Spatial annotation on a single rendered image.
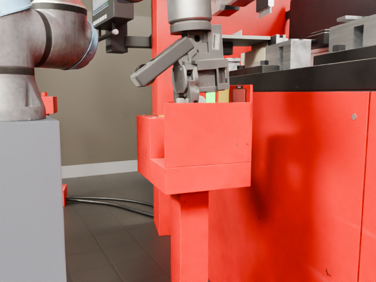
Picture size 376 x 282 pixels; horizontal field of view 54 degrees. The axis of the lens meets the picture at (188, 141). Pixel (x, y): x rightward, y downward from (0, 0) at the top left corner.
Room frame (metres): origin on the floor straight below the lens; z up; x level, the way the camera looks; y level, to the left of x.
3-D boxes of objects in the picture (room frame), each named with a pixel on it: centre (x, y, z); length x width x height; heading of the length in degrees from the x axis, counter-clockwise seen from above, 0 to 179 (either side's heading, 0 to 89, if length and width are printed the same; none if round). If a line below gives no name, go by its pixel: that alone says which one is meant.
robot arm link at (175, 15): (0.65, 0.00, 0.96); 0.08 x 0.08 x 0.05
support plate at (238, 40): (1.23, -0.11, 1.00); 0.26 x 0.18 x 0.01; 102
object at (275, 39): (1.24, -0.26, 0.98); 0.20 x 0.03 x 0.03; 12
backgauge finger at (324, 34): (1.29, -0.41, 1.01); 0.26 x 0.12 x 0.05; 102
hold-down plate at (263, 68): (1.21, -0.21, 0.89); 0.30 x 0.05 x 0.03; 12
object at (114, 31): (2.37, 0.52, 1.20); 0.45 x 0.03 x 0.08; 29
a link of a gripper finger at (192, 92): (0.63, 0.00, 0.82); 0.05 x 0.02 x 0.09; 21
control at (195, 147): (0.70, 0.00, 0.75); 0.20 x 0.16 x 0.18; 21
